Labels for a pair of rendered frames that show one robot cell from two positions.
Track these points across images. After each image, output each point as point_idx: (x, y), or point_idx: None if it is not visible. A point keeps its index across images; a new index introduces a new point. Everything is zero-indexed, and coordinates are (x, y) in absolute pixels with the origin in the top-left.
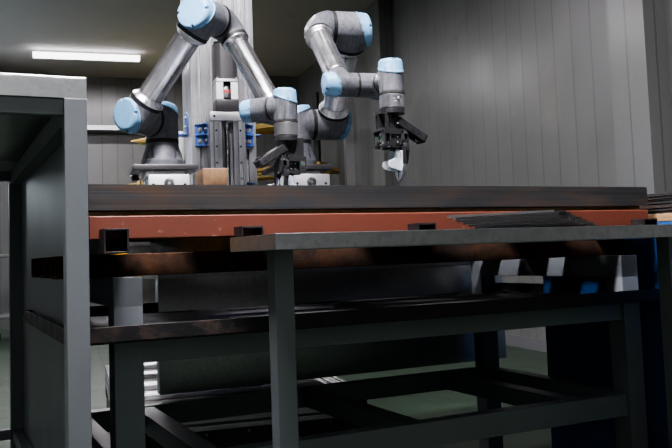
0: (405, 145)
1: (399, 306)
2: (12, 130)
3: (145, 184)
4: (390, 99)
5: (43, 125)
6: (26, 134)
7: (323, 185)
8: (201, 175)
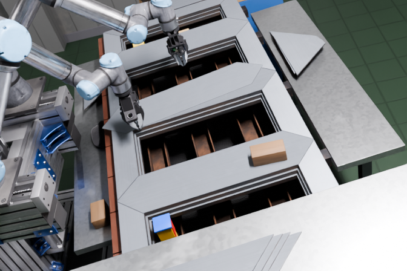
0: (187, 44)
1: (208, 126)
2: (200, 254)
3: (337, 182)
4: (175, 22)
5: (229, 224)
6: (177, 248)
7: (295, 106)
8: (281, 154)
